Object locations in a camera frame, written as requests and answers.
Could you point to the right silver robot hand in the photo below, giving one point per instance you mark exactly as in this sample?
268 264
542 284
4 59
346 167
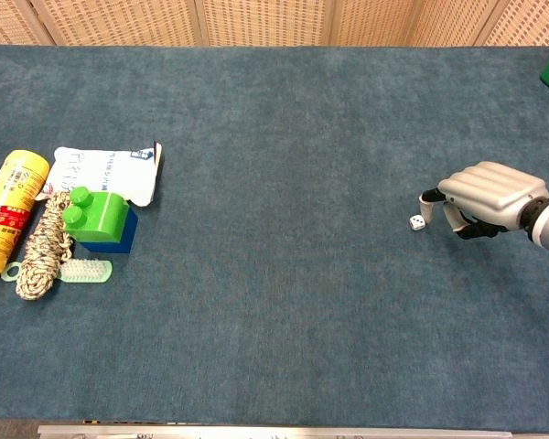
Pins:
489 192

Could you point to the small white die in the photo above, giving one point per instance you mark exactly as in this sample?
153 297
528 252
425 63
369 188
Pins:
416 223

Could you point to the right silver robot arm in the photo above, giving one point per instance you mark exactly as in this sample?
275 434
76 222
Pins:
546 219

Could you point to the teal table cloth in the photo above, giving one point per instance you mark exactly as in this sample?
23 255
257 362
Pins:
274 297

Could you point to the woven rattan folding screen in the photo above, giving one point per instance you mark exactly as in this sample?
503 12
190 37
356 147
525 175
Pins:
274 20

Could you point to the blue toy building block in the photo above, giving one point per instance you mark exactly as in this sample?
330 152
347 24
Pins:
119 238

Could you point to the white printed plastic pouch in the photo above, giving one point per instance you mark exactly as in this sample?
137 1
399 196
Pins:
110 171

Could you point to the green toy building block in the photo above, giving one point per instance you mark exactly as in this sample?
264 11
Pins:
98 218

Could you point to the light green scrub brush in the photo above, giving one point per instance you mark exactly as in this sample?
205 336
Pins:
84 270

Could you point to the yellow cylindrical canister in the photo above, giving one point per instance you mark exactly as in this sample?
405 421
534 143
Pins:
10 206

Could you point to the silver metal table rail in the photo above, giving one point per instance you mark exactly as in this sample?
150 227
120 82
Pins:
274 432

